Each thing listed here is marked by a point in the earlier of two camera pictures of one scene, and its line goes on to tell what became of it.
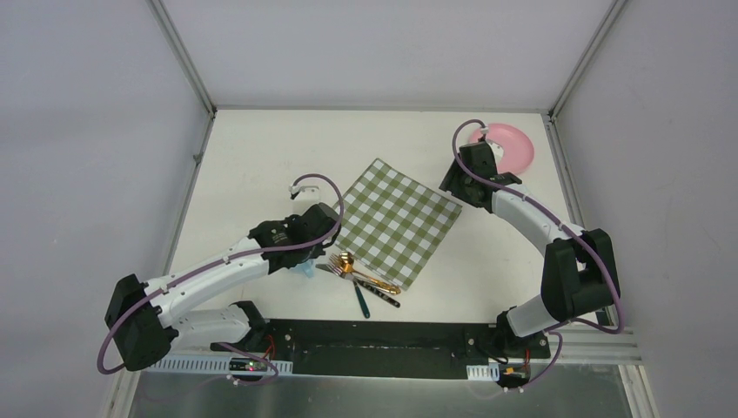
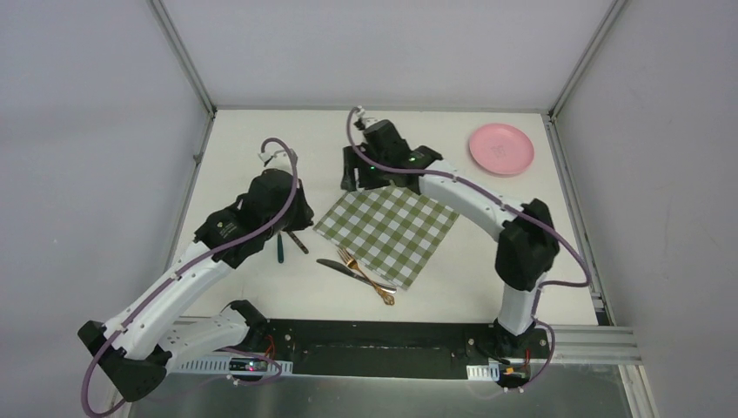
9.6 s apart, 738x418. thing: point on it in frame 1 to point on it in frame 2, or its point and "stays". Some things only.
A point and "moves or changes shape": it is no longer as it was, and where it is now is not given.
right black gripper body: x=456 y=183 to x=368 y=176
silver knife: x=372 y=289 to x=345 y=269
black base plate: x=396 y=350 stays
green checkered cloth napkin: x=392 y=224 stays
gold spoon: x=346 y=260 moves or changes shape
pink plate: x=517 y=147 stays
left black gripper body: x=311 y=253 to x=297 y=216
